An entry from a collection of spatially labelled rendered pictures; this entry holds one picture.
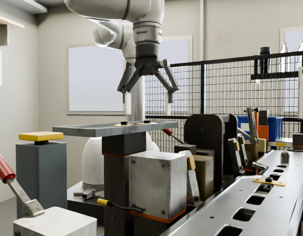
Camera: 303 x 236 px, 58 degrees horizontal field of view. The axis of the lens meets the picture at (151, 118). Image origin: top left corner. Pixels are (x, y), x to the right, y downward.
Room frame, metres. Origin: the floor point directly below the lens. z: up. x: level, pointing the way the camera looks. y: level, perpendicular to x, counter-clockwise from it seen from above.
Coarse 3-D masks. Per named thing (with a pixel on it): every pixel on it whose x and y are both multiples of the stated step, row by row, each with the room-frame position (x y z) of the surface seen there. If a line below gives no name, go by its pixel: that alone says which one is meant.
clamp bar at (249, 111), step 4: (248, 108) 1.23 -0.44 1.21; (252, 108) 1.23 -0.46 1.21; (256, 108) 1.21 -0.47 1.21; (248, 112) 1.23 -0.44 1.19; (252, 112) 1.24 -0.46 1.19; (248, 116) 1.23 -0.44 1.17; (252, 116) 1.22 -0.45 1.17; (248, 120) 1.23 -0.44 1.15; (252, 120) 1.22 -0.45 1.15; (252, 124) 1.22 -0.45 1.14; (252, 128) 1.22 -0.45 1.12; (252, 132) 1.22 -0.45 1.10; (256, 132) 1.24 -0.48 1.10; (252, 136) 1.22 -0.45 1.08; (256, 136) 1.23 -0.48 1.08
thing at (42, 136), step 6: (36, 132) 0.55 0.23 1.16; (42, 132) 0.55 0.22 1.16; (48, 132) 0.55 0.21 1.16; (54, 132) 0.55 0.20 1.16; (24, 138) 0.51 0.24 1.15; (30, 138) 0.50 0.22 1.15; (36, 138) 0.49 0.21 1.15; (42, 138) 0.50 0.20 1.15; (48, 138) 0.51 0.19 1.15; (54, 138) 0.52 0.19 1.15; (60, 138) 0.53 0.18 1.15
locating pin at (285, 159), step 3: (285, 150) 1.04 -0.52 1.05; (282, 153) 1.04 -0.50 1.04; (285, 153) 1.03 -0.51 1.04; (288, 153) 1.04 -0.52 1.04; (282, 156) 1.04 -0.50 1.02; (285, 156) 1.03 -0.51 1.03; (288, 156) 1.03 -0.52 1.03; (282, 159) 1.04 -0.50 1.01; (285, 159) 1.03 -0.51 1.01; (288, 159) 1.03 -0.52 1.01; (282, 162) 1.04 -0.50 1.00; (285, 162) 1.03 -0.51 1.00; (288, 162) 1.03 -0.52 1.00
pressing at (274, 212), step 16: (256, 160) 1.07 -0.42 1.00; (272, 160) 1.09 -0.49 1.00; (240, 176) 0.82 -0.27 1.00; (256, 176) 0.82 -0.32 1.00; (288, 176) 0.83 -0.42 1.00; (224, 192) 0.67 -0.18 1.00; (240, 192) 0.67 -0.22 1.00; (272, 192) 0.67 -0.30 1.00; (288, 192) 0.67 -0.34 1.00; (208, 208) 0.56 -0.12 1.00; (224, 208) 0.56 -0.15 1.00; (240, 208) 0.57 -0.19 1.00; (256, 208) 0.56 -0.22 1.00; (272, 208) 0.56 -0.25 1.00; (288, 208) 0.56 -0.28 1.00; (176, 224) 0.47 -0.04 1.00; (192, 224) 0.48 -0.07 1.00; (208, 224) 0.48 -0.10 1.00; (224, 224) 0.48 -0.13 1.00; (240, 224) 0.48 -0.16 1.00; (256, 224) 0.48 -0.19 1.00; (272, 224) 0.48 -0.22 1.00; (288, 224) 0.48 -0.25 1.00
